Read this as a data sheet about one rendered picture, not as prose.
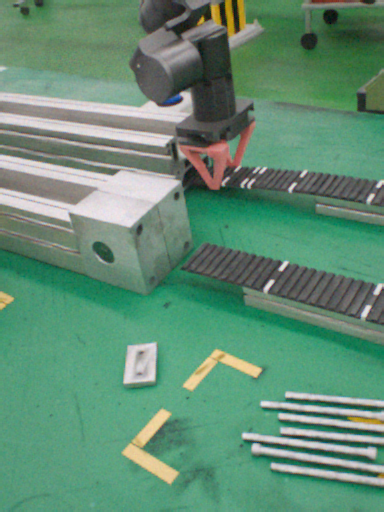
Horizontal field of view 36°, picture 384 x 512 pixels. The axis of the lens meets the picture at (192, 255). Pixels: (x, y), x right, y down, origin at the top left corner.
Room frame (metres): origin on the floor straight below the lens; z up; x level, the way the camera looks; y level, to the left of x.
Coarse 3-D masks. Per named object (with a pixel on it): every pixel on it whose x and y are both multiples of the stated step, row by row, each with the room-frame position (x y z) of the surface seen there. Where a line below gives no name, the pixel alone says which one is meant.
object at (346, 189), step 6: (348, 180) 0.63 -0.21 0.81; (354, 180) 0.63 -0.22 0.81; (360, 180) 0.63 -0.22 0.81; (342, 186) 0.62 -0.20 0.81; (348, 186) 0.62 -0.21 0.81; (354, 186) 0.61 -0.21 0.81; (336, 192) 0.61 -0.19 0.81; (342, 192) 0.61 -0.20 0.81; (348, 192) 0.60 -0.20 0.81; (336, 198) 0.60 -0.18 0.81; (342, 198) 0.59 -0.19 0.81; (348, 198) 0.59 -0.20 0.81
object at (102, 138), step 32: (0, 96) 1.05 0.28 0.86; (32, 96) 1.02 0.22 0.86; (0, 128) 0.94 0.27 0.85; (32, 128) 0.88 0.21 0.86; (64, 128) 0.85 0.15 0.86; (96, 128) 0.82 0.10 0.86; (128, 128) 0.86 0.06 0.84; (160, 128) 0.82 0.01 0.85; (32, 160) 0.90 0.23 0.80; (64, 160) 0.85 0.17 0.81; (96, 160) 0.81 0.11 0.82; (128, 160) 0.77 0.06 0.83; (160, 160) 0.73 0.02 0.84
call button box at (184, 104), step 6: (186, 96) 0.95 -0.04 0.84; (150, 102) 0.95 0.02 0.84; (174, 102) 0.92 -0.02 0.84; (180, 102) 0.92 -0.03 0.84; (186, 102) 0.92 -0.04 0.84; (150, 108) 0.92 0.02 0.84; (156, 108) 0.92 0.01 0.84; (162, 108) 0.91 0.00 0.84; (168, 108) 0.91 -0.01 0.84; (174, 108) 0.91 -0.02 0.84; (180, 108) 0.90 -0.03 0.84; (186, 108) 0.91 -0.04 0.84
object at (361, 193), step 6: (366, 180) 0.62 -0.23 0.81; (372, 180) 0.62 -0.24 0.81; (360, 186) 0.61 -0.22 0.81; (366, 186) 0.61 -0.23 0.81; (372, 186) 0.61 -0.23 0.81; (354, 192) 0.60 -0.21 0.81; (360, 192) 0.60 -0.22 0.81; (366, 192) 0.59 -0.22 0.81; (354, 198) 0.59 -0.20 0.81; (360, 198) 0.58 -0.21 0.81; (366, 198) 0.58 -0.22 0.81
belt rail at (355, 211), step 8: (320, 200) 0.62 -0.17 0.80; (328, 200) 0.61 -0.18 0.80; (336, 200) 0.60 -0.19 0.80; (344, 200) 0.60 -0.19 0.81; (320, 208) 0.62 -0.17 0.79; (328, 208) 0.61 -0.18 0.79; (336, 208) 0.61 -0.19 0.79; (344, 208) 0.60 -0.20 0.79; (352, 208) 0.60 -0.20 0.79; (360, 208) 0.59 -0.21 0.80; (368, 208) 0.58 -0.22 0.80; (376, 208) 0.57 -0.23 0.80; (336, 216) 0.60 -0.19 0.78; (344, 216) 0.60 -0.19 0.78; (352, 216) 0.59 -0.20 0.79; (360, 216) 0.58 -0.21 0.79; (368, 216) 0.58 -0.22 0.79; (376, 216) 0.57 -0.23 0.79; (376, 224) 0.57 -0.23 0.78
